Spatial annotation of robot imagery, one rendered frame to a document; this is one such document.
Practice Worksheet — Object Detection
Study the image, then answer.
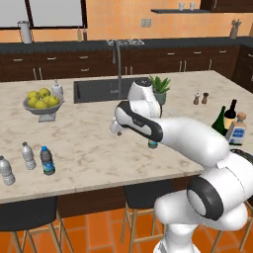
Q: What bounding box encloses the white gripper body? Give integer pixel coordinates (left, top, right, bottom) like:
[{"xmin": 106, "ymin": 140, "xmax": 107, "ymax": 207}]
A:
[{"xmin": 109, "ymin": 116, "xmax": 127, "ymax": 137}]

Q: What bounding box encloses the bottle with green base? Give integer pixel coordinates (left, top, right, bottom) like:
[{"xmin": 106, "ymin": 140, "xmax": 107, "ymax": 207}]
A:
[{"xmin": 147, "ymin": 139, "xmax": 159, "ymax": 150}]

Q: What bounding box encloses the dark sink basin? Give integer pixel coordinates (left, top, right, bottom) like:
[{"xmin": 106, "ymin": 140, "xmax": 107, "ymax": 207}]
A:
[{"xmin": 72, "ymin": 77, "xmax": 152, "ymax": 105}]

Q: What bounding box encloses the green plant in grey pot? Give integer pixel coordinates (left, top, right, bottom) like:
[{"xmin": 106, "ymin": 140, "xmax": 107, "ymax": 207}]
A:
[{"xmin": 148, "ymin": 74, "xmax": 172, "ymax": 107}]

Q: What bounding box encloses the grey sink tap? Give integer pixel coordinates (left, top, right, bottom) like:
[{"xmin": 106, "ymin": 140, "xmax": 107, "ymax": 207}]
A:
[{"xmin": 113, "ymin": 39, "xmax": 124, "ymax": 100}]

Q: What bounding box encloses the yellow-green apple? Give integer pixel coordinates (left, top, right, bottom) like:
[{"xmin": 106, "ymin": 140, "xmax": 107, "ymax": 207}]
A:
[
  {"xmin": 27, "ymin": 90, "xmax": 41, "ymax": 100},
  {"xmin": 27, "ymin": 97, "xmax": 39, "ymax": 109},
  {"xmin": 39, "ymin": 87, "xmax": 51, "ymax": 98},
  {"xmin": 35, "ymin": 100, "xmax": 48, "ymax": 110},
  {"xmin": 46, "ymin": 95, "xmax": 61, "ymax": 108}
]

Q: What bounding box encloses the white soap dispenser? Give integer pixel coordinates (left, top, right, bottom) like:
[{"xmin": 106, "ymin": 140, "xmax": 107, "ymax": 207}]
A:
[{"xmin": 50, "ymin": 78, "xmax": 65, "ymax": 102}]

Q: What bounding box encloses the black seat wooden stool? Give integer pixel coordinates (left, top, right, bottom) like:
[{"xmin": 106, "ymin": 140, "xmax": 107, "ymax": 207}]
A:
[
  {"xmin": 120, "ymin": 179, "xmax": 176, "ymax": 253},
  {"xmin": 0, "ymin": 196, "xmax": 74, "ymax": 253},
  {"xmin": 211, "ymin": 199, "xmax": 253, "ymax": 253}
]

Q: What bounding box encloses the grey fruit bowl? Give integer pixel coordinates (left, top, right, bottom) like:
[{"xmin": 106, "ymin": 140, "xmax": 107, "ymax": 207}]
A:
[{"xmin": 22, "ymin": 98, "xmax": 65, "ymax": 124}]

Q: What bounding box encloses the blue-labelled dark plastic bottle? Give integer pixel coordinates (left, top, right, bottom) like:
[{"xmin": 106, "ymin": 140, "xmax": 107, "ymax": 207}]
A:
[{"xmin": 39, "ymin": 145, "xmax": 56, "ymax": 177}]

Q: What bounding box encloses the dark wooden cupboard run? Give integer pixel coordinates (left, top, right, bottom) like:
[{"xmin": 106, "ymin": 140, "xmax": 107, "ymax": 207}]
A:
[{"xmin": 0, "ymin": 44, "xmax": 253, "ymax": 94}]

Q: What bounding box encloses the clear plastic water bottle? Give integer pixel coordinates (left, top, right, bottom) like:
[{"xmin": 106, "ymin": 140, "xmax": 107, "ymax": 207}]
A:
[
  {"xmin": 0, "ymin": 155, "xmax": 17, "ymax": 187},
  {"xmin": 21, "ymin": 141, "xmax": 38, "ymax": 171}
]

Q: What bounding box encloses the green glass bottle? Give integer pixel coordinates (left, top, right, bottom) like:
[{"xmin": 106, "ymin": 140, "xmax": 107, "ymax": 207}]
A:
[{"xmin": 211, "ymin": 105, "xmax": 228, "ymax": 136}]

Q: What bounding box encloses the dark glass wine bottle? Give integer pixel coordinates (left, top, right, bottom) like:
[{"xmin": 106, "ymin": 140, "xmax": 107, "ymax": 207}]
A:
[{"xmin": 223, "ymin": 98, "xmax": 238, "ymax": 131}]

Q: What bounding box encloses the clear bottle with blue label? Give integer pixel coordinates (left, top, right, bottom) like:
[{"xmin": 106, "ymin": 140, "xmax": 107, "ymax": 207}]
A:
[{"xmin": 227, "ymin": 112, "xmax": 248, "ymax": 146}]

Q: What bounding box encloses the grey paper towel holder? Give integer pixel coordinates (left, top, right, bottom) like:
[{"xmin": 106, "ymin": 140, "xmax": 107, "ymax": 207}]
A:
[{"xmin": 17, "ymin": 20, "xmax": 34, "ymax": 44}]

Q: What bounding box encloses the grey utensil pot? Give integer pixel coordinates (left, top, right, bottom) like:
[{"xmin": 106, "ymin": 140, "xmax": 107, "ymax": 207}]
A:
[{"xmin": 229, "ymin": 18, "xmax": 242, "ymax": 41}]

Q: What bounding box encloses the grey wire stand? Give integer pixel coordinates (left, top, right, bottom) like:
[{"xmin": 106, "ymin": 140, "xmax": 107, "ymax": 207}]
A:
[{"xmin": 106, "ymin": 38, "xmax": 145, "ymax": 47}]

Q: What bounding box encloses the grey wall socket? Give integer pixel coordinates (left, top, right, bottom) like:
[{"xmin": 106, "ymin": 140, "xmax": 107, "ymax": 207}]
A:
[{"xmin": 140, "ymin": 18, "xmax": 152, "ymax": 29}]

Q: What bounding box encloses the window with dark frame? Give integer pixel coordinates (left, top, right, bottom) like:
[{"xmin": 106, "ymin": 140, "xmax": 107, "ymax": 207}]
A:
[{"xmin": 0, "ymin": 0, "xmax": 89, "ymax": 31}]

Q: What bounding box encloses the dark wall shelf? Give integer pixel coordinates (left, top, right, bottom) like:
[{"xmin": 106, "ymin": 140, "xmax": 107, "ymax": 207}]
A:
[{"xmin": 150, "ymin": 8, "xmax": 211, "ymax": 15}]

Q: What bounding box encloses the dark wall cupboard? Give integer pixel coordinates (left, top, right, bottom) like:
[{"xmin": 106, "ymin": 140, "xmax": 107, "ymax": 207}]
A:
[{"xmin": 200, "ymin": 0, "xmax": 253, "ymax": 14}]

